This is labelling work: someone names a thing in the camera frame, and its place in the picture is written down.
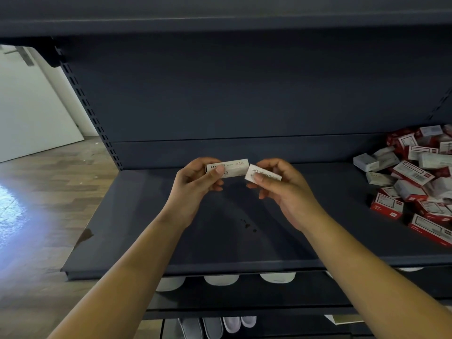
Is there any person's left hand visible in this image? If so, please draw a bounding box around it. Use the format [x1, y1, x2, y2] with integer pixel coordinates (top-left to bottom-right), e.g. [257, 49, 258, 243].
[164, 156, 227, 232]

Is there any person's right forearm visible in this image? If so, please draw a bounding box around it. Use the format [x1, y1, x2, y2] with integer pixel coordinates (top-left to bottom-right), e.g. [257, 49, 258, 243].
[300, 204, 452, 339]

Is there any white paper card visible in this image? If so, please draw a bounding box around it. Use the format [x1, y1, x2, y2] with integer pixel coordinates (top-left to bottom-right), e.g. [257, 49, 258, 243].
[325, 313, 365, 326]

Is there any dark metal shelf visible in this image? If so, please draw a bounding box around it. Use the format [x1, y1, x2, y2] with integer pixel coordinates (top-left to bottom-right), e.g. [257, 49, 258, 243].
[0, 0, 452, 339]

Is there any person's left forearm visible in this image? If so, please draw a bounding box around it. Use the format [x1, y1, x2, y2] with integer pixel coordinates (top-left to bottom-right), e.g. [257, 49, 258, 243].
[48, 208, 188, 339]

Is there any pile of red white boxes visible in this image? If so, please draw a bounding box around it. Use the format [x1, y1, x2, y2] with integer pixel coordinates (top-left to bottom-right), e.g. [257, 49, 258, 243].
[353, 123, 452, 249]

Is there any grey slipper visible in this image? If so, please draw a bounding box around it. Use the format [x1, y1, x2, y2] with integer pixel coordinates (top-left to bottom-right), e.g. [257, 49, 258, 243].
[180, 317, 206, 339]
[201, 317, 224, 339]

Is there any person's right hand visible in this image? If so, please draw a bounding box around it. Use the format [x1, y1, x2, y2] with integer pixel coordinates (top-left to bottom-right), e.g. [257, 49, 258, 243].
[246, 158, 327, 234]

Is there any small white box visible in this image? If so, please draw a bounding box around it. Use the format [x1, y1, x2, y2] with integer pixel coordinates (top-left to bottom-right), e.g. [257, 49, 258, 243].
[205, 159, 250, 178]
[244, 164, 283, 186]

